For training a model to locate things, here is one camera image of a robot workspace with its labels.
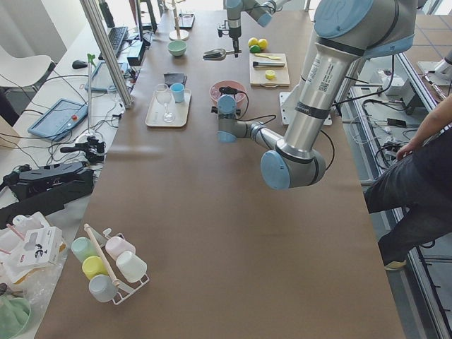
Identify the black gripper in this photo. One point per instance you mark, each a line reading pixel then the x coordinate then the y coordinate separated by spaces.
pixel 227 92
pixel 233 32

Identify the black keyboard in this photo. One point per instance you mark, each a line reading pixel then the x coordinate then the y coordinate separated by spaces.
pixel 117 36

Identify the grey folded cloth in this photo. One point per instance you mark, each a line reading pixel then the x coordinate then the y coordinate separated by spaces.
pixel 172 78

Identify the aluminium frame post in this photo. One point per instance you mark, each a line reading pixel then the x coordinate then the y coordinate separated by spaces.
pixel 93 16

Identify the light blue cup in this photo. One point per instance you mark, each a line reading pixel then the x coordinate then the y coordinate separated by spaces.
pixel 178 92

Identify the grey blue pastel cup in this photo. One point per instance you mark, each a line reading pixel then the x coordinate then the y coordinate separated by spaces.
pixel 102 288

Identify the yellow pastel cup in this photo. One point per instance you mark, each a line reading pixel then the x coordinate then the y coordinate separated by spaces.
pixel 93 266

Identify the white pastel cup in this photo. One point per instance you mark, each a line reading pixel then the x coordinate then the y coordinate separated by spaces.
pixel 131 266

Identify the bamboo cutting board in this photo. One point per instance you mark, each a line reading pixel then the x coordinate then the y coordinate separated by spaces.
pixel 257 75

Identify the blue teach pendant far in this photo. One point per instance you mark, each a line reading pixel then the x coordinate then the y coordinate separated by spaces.
pixel 101 80

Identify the pile of clear ice cubes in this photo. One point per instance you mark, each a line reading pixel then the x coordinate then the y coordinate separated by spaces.
pixel 215 93

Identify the white product box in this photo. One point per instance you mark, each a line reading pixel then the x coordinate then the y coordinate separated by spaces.
pixel 40 248

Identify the steel ice scoop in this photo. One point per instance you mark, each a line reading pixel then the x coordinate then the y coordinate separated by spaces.
pixel 219 54

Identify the cream serving tray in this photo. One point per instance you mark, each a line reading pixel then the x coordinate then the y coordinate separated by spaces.
pixel 156 111

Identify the pink bowl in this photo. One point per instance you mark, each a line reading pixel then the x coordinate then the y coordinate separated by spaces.
pixel 233 84

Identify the green bowl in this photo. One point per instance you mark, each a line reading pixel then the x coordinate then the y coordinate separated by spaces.
pixel 177 48

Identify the person in dark clothes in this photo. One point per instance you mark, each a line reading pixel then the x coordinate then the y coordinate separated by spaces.
pixel 420 180

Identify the yellow plastic knife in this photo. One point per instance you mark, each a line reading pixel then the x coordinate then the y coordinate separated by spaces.
pixel 267 56

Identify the green pastel cup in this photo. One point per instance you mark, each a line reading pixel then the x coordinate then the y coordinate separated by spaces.
pixel 82 248

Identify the black framed glass tray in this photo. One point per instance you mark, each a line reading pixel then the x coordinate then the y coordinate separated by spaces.
pixel 186 20

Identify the computer mouse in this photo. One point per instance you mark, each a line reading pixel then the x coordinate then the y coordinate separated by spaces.
pixel 79 64

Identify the blue teach pendant near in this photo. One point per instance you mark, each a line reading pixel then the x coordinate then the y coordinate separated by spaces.
pixel 59 120

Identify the pink pastel cup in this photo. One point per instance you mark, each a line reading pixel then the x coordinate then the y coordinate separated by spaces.
pixel 117 245

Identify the blue teach pendant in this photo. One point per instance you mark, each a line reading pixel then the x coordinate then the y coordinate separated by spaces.
pixel 59 120
pixel 101 80

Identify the black bag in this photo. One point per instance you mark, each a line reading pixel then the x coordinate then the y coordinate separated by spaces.
pixel 46 189

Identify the wooden cup tree stand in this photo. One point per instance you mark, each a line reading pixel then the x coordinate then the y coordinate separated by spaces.
pixel 177 33

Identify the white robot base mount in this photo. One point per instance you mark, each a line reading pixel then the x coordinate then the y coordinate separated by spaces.
pixel 289 106

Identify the steel muddler black tip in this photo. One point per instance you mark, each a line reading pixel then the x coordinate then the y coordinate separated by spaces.
pixel 261 64

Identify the clear wine glass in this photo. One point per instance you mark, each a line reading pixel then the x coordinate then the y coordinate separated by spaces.
pixel 164 97

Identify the white wire cup rack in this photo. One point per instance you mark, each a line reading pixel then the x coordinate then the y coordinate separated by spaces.
pixel 125 289

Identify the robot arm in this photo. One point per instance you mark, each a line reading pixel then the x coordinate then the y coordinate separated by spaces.
pixel 344 31
pixel 262 13

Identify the yellow lemon upper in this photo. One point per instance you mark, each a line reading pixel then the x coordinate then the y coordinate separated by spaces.
pixel 253 42

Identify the half lemon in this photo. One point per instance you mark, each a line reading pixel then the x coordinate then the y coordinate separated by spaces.
pixel 270 74

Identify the white chair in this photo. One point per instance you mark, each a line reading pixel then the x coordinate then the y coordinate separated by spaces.
pixel 23 72

